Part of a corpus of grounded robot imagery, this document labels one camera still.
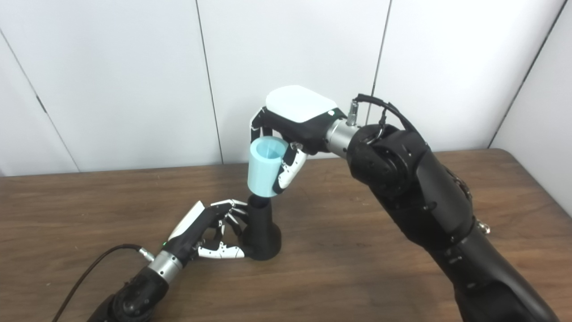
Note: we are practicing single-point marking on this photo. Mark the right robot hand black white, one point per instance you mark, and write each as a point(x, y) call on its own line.
point(304, 118)

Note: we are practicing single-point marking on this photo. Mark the black nozzle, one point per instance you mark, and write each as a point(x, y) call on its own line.
point(263, 232)

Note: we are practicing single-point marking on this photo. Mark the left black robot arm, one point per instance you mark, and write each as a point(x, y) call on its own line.
point(138, 293)

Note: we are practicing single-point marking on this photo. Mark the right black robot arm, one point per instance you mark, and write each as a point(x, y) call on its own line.
point(429, 201)

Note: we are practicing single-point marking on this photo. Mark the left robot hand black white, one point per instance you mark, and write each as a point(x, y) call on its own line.
point(190, 237)

